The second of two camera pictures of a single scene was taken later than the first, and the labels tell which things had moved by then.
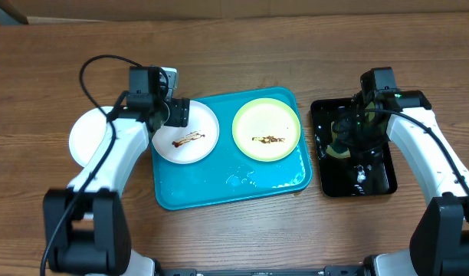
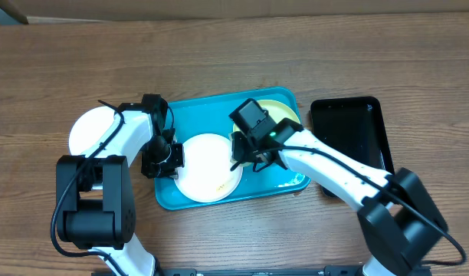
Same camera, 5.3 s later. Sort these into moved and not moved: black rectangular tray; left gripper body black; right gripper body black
Moved: right gripper body black; left gripper body black
Not moved: black rectangular tray
